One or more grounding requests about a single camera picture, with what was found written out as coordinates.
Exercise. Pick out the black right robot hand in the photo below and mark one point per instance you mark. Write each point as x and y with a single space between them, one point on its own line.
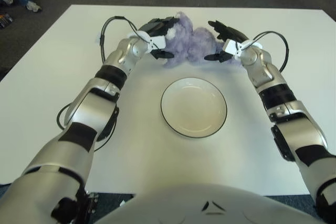
232 33

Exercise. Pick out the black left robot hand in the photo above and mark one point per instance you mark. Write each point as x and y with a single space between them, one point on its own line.
155 27

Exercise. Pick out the purple plush teddy bear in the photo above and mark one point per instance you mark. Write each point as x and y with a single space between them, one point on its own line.
194 40

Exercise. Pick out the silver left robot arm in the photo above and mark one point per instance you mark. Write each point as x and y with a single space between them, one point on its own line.
86 108

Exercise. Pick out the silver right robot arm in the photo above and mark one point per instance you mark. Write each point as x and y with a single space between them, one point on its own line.
296 129

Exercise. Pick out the white plate black rim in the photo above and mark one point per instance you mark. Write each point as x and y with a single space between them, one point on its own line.
194 108

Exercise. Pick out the white sneaker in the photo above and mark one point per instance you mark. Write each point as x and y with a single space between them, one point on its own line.
33 6

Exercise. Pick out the dark object on floor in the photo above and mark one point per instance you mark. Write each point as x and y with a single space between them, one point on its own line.
5 20

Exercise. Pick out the silver robot torso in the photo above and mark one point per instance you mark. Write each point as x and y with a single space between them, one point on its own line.
183 208

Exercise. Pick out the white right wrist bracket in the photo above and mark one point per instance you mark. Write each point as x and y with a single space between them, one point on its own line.
229 47

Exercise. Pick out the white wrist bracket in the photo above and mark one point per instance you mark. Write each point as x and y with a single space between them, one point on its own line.
157 42
229 47

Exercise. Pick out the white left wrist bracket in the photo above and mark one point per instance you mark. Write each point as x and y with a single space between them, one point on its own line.
157 42

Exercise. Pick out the black frame under table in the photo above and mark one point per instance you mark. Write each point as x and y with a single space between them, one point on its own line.
92 205

